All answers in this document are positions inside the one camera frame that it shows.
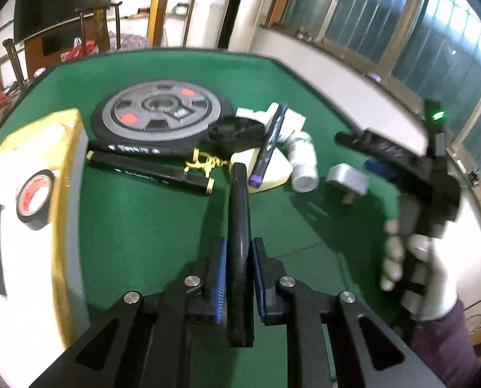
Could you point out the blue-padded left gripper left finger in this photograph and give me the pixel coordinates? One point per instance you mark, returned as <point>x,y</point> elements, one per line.
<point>144,341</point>

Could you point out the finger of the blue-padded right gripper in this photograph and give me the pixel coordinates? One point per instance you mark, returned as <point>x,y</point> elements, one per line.
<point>379,169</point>

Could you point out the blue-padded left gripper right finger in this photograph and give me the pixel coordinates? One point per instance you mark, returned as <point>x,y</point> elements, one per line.
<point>332,339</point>

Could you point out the black curved strip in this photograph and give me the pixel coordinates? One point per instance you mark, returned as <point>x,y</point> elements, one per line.
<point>240,285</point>

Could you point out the white PVC pipe fitting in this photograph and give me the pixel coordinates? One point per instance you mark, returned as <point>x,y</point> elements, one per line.
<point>302,156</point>

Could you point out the black electrical tape roll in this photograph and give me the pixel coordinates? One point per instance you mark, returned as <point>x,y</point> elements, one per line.
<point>34,199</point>

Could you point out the purple right sleeve forearm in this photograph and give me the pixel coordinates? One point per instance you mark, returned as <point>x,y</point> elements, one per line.
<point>445,347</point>

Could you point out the white-gloved right hand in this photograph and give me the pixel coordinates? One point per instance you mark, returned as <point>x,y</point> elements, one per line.
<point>421,271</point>

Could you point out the white power adapter plug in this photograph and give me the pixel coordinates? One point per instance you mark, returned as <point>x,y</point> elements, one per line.
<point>353,182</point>

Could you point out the white foam tray yellow tape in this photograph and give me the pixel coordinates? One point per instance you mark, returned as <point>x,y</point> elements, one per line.
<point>42,303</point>

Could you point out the black purple-capped marker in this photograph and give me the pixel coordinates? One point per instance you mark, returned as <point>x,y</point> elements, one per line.
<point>268,146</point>

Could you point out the black table edge rim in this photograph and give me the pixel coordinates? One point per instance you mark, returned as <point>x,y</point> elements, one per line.
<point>124,217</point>

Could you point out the window with metal grille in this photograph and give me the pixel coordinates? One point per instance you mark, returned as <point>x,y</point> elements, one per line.
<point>406,52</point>

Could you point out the black pen gold tip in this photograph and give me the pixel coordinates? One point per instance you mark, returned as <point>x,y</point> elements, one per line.
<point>148,170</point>

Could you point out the black pen upper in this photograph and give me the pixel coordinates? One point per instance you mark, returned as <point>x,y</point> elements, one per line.
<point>137,150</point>

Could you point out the grey black weight plate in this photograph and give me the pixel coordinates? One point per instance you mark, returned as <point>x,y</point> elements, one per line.
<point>164,113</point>

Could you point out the purple floral cushion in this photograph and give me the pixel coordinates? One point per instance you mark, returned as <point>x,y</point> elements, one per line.
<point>127,42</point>

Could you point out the red plastic bag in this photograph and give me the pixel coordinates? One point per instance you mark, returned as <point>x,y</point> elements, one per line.
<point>77,50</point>

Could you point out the brown TV cabinet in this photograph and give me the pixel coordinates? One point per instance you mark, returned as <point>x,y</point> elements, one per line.
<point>46,48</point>

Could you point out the dark wooden chair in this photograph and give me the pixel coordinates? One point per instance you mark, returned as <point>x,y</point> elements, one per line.
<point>99,16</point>

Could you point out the black drawstring pouch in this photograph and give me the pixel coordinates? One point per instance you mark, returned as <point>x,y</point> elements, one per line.
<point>231,134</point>

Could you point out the gold keychain clasp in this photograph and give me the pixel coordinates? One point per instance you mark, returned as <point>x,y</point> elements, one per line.
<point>203,162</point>

